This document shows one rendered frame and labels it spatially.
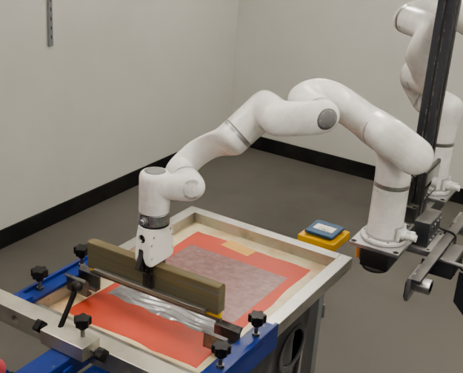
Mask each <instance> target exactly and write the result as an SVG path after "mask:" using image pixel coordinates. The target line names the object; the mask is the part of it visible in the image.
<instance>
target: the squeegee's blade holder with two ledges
mask: <svg viewBox="0 0 463 373"><path fill-rule="evenodd" d="M93 272H95V273H96V274H99V275H102V276H105V277H107V278H110V279H113V280H116V281H118V282H120V283H124V284H126V285H128V286H132V287H134V288H137V289H140V290H142V291H144V292H147V293H150V294H152V295H155V296H158V297H160V298H164V299H165V300H169V301H171V302H174V303H177V304H179V305H182V306H185V307H187V308H189V309H193V310H195V311H197V312H201V313H203V314H205V313H206V312H207V308H206V307H203V306H200V305H198V304H195V303H192V302H190V301H187V300H184V299H181V298H178V297H176V296H174V295H170V294H168V293H166V292H162V291H160V290H157V289H154V288H153V289H150V288H147V287H146V286H143V285H142V283H138V282H135V281H134V280H130V279H128V278H124V277H122V276H120V275H117V274H114V273H112V272H108V271H106V270H103V269H100V268H98V267H96V268H94V269H93Z"/></svg>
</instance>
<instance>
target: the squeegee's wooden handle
mask: <svg viewBox="0 0 463 373"><path fill-rule="evenodd" d="M136 263H137V262H136V253H135V252H132V251H130V250H127V249H123V248H121V247H118V246H115V245H112V244H110V243H106V242H104V241H100V240H98V239H95V238H93V239H91V240H90V241H88V242H87V264H88V267H90V268H91V269H94V268H96V267H98V268H100V269H103V270H106V271H108V272H112V273H114V274H117V275H120V276H122V277H124V278H128V279H130V280H134V281H135V282H138V283H142V278H143V273H141V272H140V271H137V270H135V267H136ZM153 275H154V289H157V290H160V291H162V292H166V293H168V294H170V295H174V296H176V297H178V298H181V299H184V300H187V301H190V302H192V303H195V304H198V305H200V306H203V307H206V308H207V311H208V312H210V313H213V314H215V315H218V314H220V313H221V312H222V311H224V299H225V284H224V283H221V282H218V281H216V280H212V279H210V278H206V277H204V276H201V275H197V274H196V273H193V272H189V271H187V270H184V269H180V268H178V267H176V266H172V265H170V264H167V263H164V262H160V263H158V264H156V265H155V266H154V267H153Z"/></svg>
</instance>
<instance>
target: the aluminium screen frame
mask: <svg viewBox="0 0 463 373"><path fill-rule="evenodd" d="M170 220H171V223H172V228H173V234H175V233H176V232H178V231H179V230H181V229H183V228H185V227H186V226H188V225H190V224H191V223H193V222H196V223H198V224H202V225H205V226H208V227H211V228H214V229H217V230H220V231H223V232H226V233H229V234H231V235H235V236H238V237H240V238H244V239H247V240H249V241H253V242H256V243H260V244H262V245H265V246H269V247H271V248H274V249H277V250H280V251H283V252H286V253H289V254H291V255H295V256H298V257H300V258H304V259H307V260H309V261H313V262H316V263H320V264H322V265H325V266H327V267H326V268H325V269H323V270H322V271H321V272H320V273H319V274H317V276H315V277H314V278H313V279H312V280H311V281H310V282H309V283H307V284H306V285H305V286H304V287H303V288H302V289H300V290H299V291H298V292H297V293H296V294H295V295H294V296H292V298H291V299H289V300H288V301H287V302H286V303H285V304H283V305H282V306H281V307H280V308H279V309H277V310H276V311H275V312H274V313H273V314H272V315H271V316H269V318H268V319H267V321H266V322H268V323H271V324H274V323H278V324H279V327H278V335H277V337H278V336H279V335H280V334H281V333H282V332H283V331H284V330H285V329H286V328H287V327H288V326H290V325H291V324H292V323H293V322H294V321H295V320H296V319H297V318H298V317H299V316H300V315H302V314H303V313H304V312H305V311H306V310H307V309H308V308H309V307H310V306H312V305H313V304H314V303H315V302H316V301H317V300H318V299H319V298H320V297H321V296H322V295H323V294H324V293H325V292H326V291H327V290H328V289H329V288H330V287H331V286H332V285H334V284H335V283H336V282H337V281H338V280H339V279H340V278H341V277H342V276H343V275H345V274H346V273H347V272H348V271H349V270H350V269H351V265H352V259H353V258H352V257H349V256H346V255H343V254H339V253H337V252H333V251H330V250H328V249H324V248H321V247H319V246H314V245H312V244H309V243H305V242H303V241H299V240H296V239H293V238H289V237H287V236H284V235H280V234H278V233H275V232H271V231H268V230H266V229H262V228H259V227H257V226H253V225H250V224H246V223H243V222H241V221H237V220H234V219H232V218H228V217H224V216H222V215H218V214H216V213H213V212H209V211H207V210H204V209H199V208H197V207H194V206H191V207H189V208H187V209H185V210H183V211H182V212H180V213H178V214H176V215H174V216H173V217H171V218H170ZM119 247H121V248H123V249H127V250H130V251H132V252H136V237H134V238H133V239H131V240H129V241H127V242H126V243H123V244H122V245H120V246H119ZM71 293H72V291H70V290H69V289H67V285H65V286H63V287H62V288H60V289H57V290H56V291H54V292H52V293H50V294H49V295H47V296H45V297H44V298H42V299H40V300H38V301H36V302H35V303H33V304H36V305H37V306H40V307H42V308H44V309H46V310H49V311H51V312H53V313H56V314H57V315H60V316H62V315H63V314H62V313H61V312H57V311H56V310H54V309H51V308H49V306H51V305H53V304H54V303H56V302H58V301H60V300H61V299H63V298H65V297H67V296H68V295H70V294H71ZM88 329H92V330H93V331H95V332H98V333H100V334H102V335H105V336H107V337H110V338H112V339H114V340H117V341H118V342H120V343H123V344H125V345H127V346H130V347H132V348H134V349H137V350H139V351H140V352H144V353H145V354H148V355H149V356H152V357H154V358H156V359H159V360H161V361H163V362H165V363H168V364H170V365H172V366H175V367H176V368H179V369H181V370H183V371H186V372H188V373H196V372H193V371H191V370H189V369H186V368H185V367H183V366H180V365H178V364H176V363H173V362H171V361H169V360H166V359H164V358H163V357H159V356H158V355H156V354H153V353H151V352H148V351H146V350H144V349H141V348H139V347H138V346H134V345H133V344H131V343H128V342H126V341H124V340H121V339H119V338H117V337H114V336H112V335H109V334H108V333H106V332H103V331H101V330H99V329H96V328H94V327H92V326H89V327H88Z"/></svg>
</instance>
